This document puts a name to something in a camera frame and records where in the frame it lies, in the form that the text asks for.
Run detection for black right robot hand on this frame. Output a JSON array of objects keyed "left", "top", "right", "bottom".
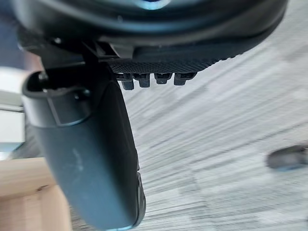
[{"left": 11, "top": 0, "right": 289, "bottom": 231}]

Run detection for wooden cabinet door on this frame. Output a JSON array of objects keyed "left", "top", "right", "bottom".
[{"left": 0, "top": 157, "right": 74, "bottom": 231}]

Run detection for dark right robot foot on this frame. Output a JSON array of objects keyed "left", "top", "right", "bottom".
[{"left": 266, "top": 145, "right": 308, "bottom": 172}]

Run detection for white furniture piece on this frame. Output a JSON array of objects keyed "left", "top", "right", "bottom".
[{"left": 0, "top": 67, "right": 26, "bottom": 153}]

